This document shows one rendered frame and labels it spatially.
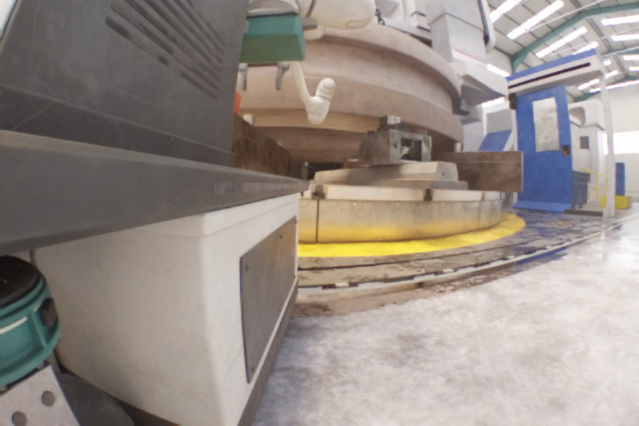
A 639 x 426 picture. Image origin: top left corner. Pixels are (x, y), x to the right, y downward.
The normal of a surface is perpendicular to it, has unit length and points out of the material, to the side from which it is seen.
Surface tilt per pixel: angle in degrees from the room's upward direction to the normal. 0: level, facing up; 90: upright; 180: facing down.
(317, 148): 90
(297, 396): 0
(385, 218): 90
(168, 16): 90
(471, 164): 90
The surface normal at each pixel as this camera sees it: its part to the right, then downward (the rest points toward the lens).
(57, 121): 1.00, 0.04
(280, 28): -0.05, 0.00
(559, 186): -0.96, -0.04
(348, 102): 0.23, 0.01
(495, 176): -0.74, -0.02
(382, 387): 0.04, -1.00
